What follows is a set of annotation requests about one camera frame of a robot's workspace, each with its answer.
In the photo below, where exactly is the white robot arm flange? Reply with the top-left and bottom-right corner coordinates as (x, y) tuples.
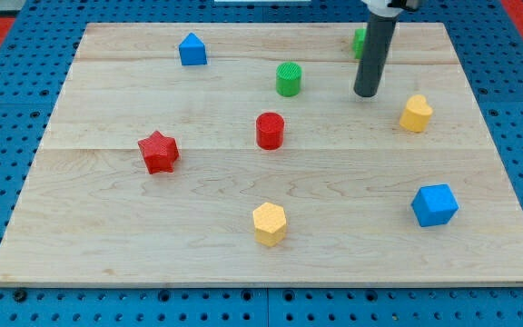
(361, 0), (426, 18)

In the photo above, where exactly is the red cylinder block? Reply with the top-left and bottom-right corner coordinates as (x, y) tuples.
(256, 112), (285, 150)

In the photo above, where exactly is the yellow hexagon block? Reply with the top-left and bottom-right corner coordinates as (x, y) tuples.
(252, 203), (287, 247)

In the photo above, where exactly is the light wooden board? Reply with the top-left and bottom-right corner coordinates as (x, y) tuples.
(0, 23), (523, 288)

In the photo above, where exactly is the green cylinder block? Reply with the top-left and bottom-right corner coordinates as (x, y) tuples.
(275, 62), (302, 97)

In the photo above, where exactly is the red star block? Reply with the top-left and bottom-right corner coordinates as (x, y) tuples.
(137, 131), (179, 174)

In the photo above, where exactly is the blue triangular prism block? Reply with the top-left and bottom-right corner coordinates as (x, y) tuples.
(178, 33), (208, 65)

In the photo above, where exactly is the green block behind stylus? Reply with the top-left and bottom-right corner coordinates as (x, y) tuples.
(352, 28), (367, 59)

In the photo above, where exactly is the yellow heart block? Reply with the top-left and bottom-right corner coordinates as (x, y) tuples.
(399, 94), (434, 133)

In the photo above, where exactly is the blue cube block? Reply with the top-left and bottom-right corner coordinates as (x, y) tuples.
(411, 183), (459, 227)

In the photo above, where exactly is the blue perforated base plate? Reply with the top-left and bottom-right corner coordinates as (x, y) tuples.
(0, 1), (523, 326)

